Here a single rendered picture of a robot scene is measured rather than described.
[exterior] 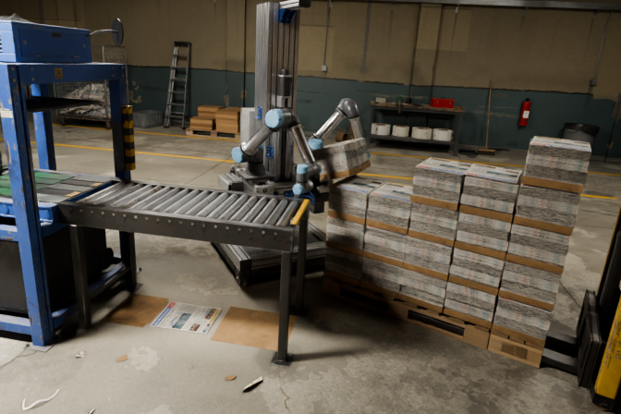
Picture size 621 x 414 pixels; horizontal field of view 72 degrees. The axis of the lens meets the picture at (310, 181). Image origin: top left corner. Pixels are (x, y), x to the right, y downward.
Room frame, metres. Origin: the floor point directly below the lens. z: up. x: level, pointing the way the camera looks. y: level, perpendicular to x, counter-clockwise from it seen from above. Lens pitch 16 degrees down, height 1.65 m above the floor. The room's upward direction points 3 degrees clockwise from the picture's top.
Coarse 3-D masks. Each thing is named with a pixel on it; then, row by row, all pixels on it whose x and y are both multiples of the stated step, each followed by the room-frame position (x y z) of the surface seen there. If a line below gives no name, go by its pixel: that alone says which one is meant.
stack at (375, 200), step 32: (352, 192) 2.74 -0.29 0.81; (384, 192) 2.72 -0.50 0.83; (352, 224) 2.73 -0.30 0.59; (416, 224) 2.52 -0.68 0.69; (448, 224) 2.44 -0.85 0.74; (480, 224) 2.35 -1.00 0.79; (512, 224) 2.35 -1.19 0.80; (352, 256) 2.73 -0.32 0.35; (384, 256) 2.61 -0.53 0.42; (416, 256) 2.51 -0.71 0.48; (448, 256) 2.41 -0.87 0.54; (480, 256) 2.33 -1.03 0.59; (352, 288) 2.71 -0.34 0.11; (416, 288) 2.49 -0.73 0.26; (448, 288) 2.40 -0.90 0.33; (416, 320) 2.50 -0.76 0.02; (448, 320) 2.38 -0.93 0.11
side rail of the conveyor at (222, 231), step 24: (72, 216) 2.22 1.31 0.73; (96, 216) 2.20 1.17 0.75; (120, 216) 2.18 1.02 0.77; (144, 216) 2.16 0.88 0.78; (168, 216) 2.14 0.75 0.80; (192, 216) 2.15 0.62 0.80; (216, 240) 2.10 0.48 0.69; (240, 240) 2.08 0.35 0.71; (264, 240) 2.06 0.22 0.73; (288, 240) 2.04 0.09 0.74
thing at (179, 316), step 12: (168, 312) 2.44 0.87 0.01; (180, 312) 2.45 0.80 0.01; (192, 312) 2.46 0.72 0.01; (204, 312) 2.46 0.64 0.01; (216, 312) 2.47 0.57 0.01; (156, 324) 2.31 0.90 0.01; (168, 324) 2.31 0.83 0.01; (180, 324) 2.32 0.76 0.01; (192, 324) 2.33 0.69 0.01; (204, 324) 2.33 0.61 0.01
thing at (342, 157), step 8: (344, 144) 2.86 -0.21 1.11; (352, 144) 2.98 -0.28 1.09; (312, 152) 2.97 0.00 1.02; (320, 152) 2.94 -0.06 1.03; (328, 152) 2.91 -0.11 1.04; (336, 152) 2.88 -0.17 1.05; (344, 152) 2.85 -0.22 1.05; (352, 152) 2.94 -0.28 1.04; (320, 160) 2.94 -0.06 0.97; (328, 160) 2.91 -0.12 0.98; (336, 160) 2.88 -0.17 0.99; (344, 160) 2.85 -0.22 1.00; (352, 160) 2.92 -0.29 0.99; (328, 168) 2.90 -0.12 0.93; (336, 168) 2.87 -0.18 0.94; (344, 168) 2.84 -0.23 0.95; (352, 168) 2.88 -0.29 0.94
